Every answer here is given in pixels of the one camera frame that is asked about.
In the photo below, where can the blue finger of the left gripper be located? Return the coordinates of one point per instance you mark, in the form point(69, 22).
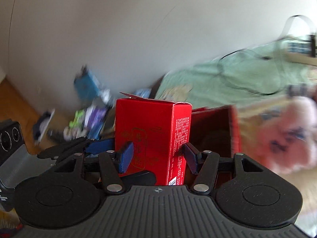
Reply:
point(99, 146)

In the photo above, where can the pink plush toy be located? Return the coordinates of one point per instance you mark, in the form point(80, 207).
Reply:
point(287, 143)

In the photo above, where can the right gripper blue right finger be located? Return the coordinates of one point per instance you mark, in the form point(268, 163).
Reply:
point(192, 157)

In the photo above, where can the green bed sheet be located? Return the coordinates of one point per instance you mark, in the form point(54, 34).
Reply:
point(241, 78)

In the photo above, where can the purple tissue pack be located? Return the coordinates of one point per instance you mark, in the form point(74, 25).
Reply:
point(94, 121)

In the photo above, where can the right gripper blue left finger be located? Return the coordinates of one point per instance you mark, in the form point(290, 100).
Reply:
point(126, 155)

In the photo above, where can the large red cardboard box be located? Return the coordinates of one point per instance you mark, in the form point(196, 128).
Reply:
point(216, 129)

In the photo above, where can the small red gift box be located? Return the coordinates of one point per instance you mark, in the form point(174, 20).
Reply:
point(157, 129)

